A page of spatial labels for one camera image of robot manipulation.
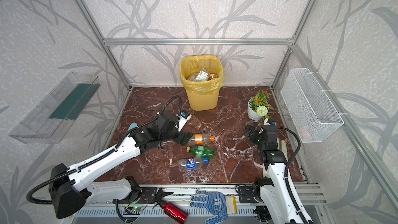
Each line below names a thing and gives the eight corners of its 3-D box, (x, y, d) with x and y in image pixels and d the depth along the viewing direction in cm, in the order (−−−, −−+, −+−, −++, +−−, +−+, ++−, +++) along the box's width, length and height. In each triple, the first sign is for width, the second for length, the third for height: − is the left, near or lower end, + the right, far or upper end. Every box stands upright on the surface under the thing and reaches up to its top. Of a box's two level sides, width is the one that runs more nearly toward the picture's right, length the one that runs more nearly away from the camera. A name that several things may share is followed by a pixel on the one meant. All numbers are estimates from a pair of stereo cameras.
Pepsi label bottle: (180, 172, 82) (178, 169, 78) (179, 163, 86) (178, 159, 81) (209, 167, 84) (209, 163, 80) (207, 158, 88) (207, 153, 83)
